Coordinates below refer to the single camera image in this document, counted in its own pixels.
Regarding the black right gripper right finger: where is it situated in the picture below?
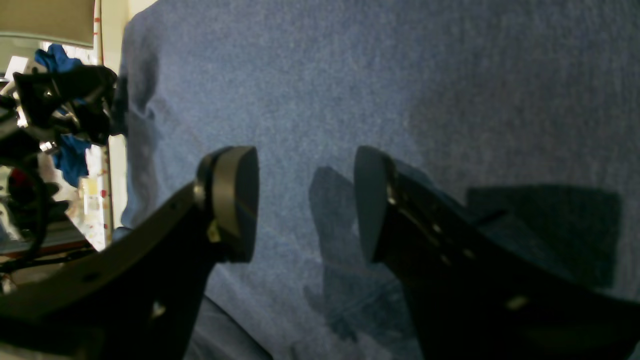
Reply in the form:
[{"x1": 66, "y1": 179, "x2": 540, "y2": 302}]
[{"x1": 353, "y1": 146, "x2": 639, "y2": 360}]

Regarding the dark blue t-shirt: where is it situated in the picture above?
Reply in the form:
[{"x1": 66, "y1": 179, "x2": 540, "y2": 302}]
[{"x1": 114, "y1": 0, "x2": 639, "y2": 360}]

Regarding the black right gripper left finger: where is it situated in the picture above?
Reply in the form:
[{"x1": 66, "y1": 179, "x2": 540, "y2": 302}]
[{"x1": 0, "y1": 146, "x2": 259, "y2": 360}]

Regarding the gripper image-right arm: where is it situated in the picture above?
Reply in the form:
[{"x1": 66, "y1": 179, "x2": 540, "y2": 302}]
[{"x1": 13, "y1": 65, "x2": 117, "y2": 147}]

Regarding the blue cloth on side surface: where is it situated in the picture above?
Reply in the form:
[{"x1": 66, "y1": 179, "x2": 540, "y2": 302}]
[{"x1": 34, "y1": 44, "x2": 93, "y2": 188}]

